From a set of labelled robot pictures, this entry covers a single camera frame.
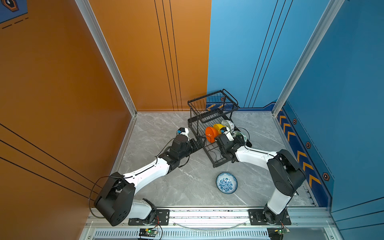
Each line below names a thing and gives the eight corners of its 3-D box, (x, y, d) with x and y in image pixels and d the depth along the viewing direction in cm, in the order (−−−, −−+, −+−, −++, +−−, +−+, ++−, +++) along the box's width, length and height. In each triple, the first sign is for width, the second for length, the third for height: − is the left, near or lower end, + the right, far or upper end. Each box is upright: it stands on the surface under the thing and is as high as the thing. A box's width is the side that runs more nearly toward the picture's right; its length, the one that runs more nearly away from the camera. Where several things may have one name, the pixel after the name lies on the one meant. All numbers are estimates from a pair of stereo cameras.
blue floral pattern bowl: (216, 194, 82) (217, 192, 79) (215, 175, 89) (215, 172, 86) (237, 194, 82) (239, 192, 79) (234, 175, 89) (235, 172, 86)
